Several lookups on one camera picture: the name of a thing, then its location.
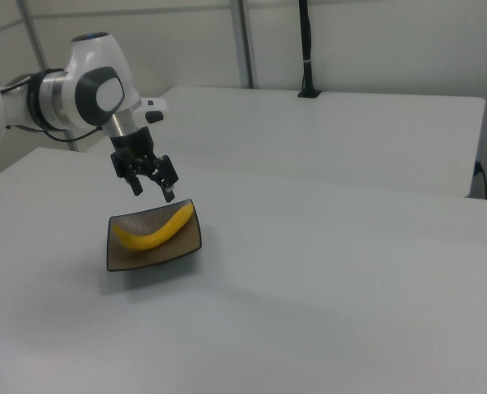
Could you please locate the square brown ceramic plate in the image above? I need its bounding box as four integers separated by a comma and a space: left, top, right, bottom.
105, 198, 204, 273

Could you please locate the black cable beside table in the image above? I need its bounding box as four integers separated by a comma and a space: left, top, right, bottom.
474, 159, 487, 201

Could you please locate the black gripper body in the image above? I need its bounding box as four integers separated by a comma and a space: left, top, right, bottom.
110, 127, 163, 167

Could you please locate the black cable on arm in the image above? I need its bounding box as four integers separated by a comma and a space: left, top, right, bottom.
0, 67, 104, 143

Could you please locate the yellow banana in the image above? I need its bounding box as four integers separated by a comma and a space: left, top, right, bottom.
112, 204, 195, 252

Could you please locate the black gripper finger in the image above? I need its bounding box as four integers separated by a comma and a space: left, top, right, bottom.
110, 152, 145, 197
145, 154, 181, 204

